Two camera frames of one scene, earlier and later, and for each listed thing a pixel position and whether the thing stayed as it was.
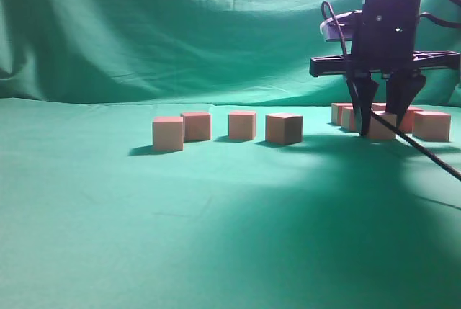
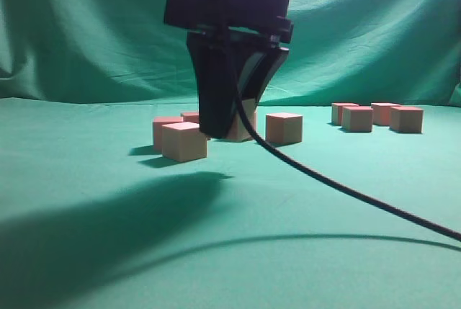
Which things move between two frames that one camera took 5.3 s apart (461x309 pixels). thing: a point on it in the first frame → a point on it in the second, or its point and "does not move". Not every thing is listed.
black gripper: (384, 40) → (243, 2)
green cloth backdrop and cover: (92, 217) does not move
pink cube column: (284, 128) does not move
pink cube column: (431, 126) → (236, 130)
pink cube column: (379, 131) → (184, 141)
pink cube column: (168, 133) does not move
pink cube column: (336, 112) does not move
